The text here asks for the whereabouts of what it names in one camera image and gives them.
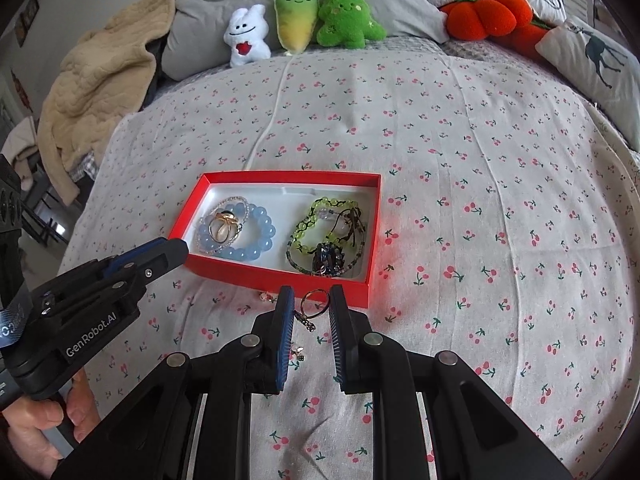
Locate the orange pumpkin plush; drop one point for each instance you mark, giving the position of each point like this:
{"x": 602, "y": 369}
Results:
{"x": 525, "y": 37}
{"x": 480, "y": 15}

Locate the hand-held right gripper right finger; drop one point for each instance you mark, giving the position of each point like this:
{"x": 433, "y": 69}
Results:
{"x": 337, "y": 340}

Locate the beige quilted blanket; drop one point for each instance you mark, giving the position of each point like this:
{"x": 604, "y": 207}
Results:
{"x": 100, "y": 75}

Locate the red jewelry box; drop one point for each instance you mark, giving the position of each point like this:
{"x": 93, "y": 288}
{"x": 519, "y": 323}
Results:
{"x": 280, "y": 280}

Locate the wall picture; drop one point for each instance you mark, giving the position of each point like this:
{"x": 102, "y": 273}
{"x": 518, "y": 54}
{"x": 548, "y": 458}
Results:
{"x": 27, "y": 17}

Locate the black flower hair clip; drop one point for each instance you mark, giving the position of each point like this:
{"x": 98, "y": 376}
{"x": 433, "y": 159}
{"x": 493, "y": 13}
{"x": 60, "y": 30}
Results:
{"x": 327, "y": 257}

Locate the green tree plush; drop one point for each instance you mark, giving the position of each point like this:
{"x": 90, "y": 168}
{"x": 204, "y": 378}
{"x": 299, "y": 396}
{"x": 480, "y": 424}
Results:
{"x": 345, "y": 15}

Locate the person's left hand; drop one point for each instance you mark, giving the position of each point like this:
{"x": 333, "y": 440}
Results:
{"x": 35, "y": 425}

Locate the gold hoop earring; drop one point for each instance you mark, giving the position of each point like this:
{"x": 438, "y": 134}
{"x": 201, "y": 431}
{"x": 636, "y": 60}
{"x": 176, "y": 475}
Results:
{"x": 304, "y": 321}

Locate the deer print pillow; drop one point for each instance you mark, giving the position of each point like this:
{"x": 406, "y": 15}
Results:
{"x": 590, "y": 80}

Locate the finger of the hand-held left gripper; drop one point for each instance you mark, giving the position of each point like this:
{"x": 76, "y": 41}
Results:
{"x": 160, "y": 262}
{"x": 135, "y": 255}

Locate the yellow green radish plush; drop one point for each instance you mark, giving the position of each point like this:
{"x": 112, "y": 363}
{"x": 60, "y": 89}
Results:
{"x": 295, "y": 20}

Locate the black chair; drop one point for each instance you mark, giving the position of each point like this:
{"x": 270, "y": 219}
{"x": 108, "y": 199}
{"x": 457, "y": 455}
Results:
{"x": 45, "y": 210}

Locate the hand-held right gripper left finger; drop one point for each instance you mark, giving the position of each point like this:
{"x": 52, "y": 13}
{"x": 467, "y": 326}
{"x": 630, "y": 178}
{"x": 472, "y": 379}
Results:
{"x": 284, "y": 337}

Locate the white rabbit plush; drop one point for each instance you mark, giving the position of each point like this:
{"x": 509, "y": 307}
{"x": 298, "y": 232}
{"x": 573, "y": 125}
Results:
{"x": 247, "y": 35}

